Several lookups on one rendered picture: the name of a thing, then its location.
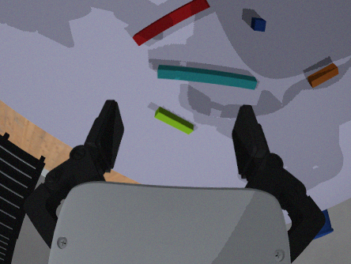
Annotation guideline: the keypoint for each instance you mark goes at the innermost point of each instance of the turquoise rod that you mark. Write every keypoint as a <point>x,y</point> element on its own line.
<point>206,76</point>

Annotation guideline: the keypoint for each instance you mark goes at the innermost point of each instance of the lime green rod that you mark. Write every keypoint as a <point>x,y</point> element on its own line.
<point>173,120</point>

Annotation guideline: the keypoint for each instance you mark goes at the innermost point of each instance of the dark blue block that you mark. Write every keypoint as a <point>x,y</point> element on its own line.
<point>258,24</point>

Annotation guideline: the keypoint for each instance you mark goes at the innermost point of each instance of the orange rod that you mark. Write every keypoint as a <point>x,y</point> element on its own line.
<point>323,75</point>

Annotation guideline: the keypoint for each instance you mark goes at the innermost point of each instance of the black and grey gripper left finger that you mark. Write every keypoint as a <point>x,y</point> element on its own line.
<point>87,163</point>

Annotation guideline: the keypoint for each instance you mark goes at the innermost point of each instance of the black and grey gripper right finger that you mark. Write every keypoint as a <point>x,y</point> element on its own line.
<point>254,158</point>

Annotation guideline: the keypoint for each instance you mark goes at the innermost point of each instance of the dark red rod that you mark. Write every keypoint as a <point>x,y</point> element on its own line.
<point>172,18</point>

